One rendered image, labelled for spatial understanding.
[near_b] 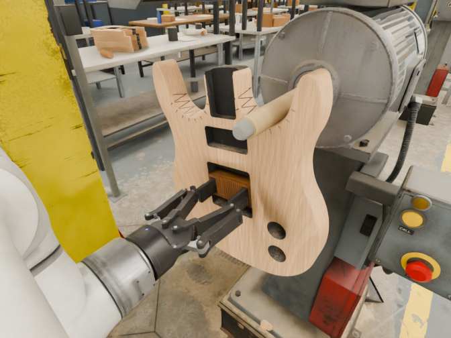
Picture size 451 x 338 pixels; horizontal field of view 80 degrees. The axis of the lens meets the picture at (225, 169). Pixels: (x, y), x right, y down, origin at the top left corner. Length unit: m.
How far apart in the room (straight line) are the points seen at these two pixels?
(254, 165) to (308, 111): 0.14
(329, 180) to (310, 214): 0.36
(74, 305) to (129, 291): 0.06
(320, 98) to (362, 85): 0.16
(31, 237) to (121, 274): 0.11
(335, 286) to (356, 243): 0.17
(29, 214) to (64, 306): 0.10
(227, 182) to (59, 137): 0.82
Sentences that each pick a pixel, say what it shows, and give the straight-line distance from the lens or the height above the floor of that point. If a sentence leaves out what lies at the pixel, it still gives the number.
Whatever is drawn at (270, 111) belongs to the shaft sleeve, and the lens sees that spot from 0.39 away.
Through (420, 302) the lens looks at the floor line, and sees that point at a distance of 1.92.
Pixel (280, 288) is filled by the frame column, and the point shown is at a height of 0.38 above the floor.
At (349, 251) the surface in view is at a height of 0.72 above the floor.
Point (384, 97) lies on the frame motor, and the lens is 0.53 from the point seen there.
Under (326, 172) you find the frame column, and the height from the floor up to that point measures 0.99.
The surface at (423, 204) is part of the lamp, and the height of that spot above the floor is 1.11.
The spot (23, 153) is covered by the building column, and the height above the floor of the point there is 0.92.
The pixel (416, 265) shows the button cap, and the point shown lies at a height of 0.99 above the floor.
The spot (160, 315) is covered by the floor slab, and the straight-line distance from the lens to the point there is 1.62.
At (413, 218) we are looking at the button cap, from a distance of 0.58.
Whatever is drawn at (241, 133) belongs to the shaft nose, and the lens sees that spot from 0.35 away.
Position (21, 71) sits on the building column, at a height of 1.18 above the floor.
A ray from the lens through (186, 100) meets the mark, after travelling 0.55.
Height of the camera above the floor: 1.41
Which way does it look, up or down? 34 degrees down
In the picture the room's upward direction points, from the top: straight up
